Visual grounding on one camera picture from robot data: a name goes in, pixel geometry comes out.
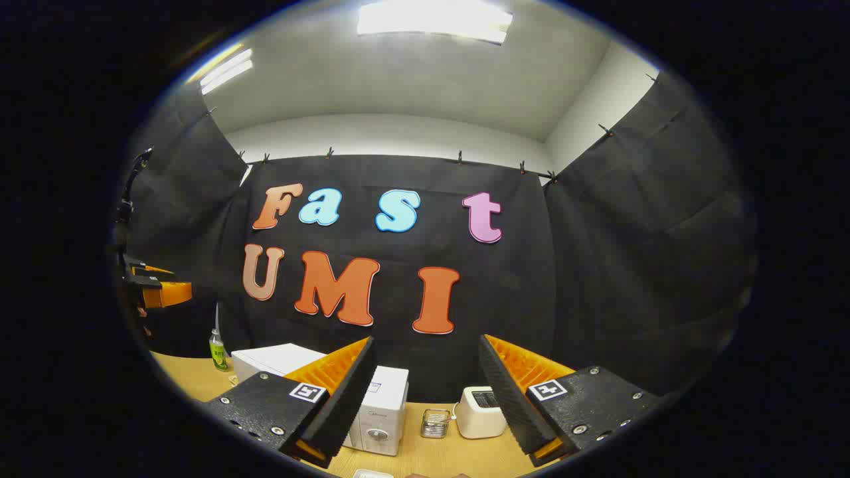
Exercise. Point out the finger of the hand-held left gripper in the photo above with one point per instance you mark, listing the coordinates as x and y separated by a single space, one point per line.
149 268
169 294

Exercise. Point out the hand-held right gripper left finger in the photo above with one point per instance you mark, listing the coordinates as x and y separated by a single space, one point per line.
345 398

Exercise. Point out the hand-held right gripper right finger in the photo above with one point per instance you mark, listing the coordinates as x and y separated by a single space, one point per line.
508 398

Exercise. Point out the white microwave oven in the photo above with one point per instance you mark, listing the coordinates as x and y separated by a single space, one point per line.
385 411

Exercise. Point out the white toaster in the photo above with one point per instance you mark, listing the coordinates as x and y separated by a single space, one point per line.
475 419

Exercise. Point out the green labelled clear bottle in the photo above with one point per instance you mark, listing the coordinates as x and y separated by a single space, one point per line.
218 355

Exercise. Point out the white rectangular plate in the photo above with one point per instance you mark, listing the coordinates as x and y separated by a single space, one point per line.
372 474

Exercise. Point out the rectangular ceiling light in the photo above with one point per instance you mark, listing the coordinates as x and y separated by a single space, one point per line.
431 20
222 70

